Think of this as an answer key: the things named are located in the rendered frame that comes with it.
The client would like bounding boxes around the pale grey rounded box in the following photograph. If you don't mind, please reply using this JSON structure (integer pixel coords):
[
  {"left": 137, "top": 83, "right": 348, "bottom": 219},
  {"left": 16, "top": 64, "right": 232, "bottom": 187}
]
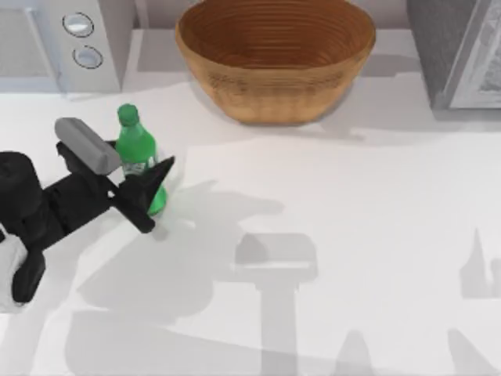
[{"left": 53, "top": 116, "right": 122, "bottom": 175}]

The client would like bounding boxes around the round microwave knob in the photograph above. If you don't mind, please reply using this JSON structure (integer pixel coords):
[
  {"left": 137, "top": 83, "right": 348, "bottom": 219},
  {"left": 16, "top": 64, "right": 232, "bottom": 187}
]
[
  {"left": 71, "top": 44, "right": 105, "bottom": 71},
  {"left": 62, "top": 11, "right": 96, "bottom": 36}
]

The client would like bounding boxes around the green bottle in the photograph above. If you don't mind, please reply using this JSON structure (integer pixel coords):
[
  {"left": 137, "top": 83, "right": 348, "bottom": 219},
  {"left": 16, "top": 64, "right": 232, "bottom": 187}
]
[{"left": 115, "top": 103, "right": 169, "bottom": 218}]

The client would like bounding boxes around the grey cabinet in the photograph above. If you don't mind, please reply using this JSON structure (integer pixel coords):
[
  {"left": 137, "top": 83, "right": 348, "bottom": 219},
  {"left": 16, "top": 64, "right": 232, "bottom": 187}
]
[{"left": 405, "top": 0, "right": 501, "bottom": 113}]

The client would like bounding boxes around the brown wooden basket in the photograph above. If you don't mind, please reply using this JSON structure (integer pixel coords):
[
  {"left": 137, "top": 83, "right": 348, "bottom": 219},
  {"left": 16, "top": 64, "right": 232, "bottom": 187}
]
[{"left": 174, "top": 0, "right": 377, "bottom": 127}]

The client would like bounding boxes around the pale microwave oven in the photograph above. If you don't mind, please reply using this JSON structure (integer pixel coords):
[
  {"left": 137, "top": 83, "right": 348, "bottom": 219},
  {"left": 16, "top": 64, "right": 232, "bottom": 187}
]
[{"left": 0, "top": 0, "right": 137, "bottom": 99}]

